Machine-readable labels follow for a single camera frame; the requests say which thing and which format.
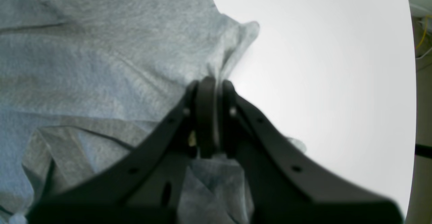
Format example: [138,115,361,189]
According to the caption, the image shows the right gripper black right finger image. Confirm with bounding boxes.
[197,77,402,224]

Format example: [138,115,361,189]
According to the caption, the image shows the grey T-shirt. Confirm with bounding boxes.
[0,0,307,224]

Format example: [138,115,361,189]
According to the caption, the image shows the black rod at left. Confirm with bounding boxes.
[415,144,432,159]

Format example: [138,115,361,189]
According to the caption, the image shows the yellow and white side cables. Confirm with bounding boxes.
[414,13,432,61]

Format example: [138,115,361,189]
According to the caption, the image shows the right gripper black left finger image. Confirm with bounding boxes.
[27,81,199,224]

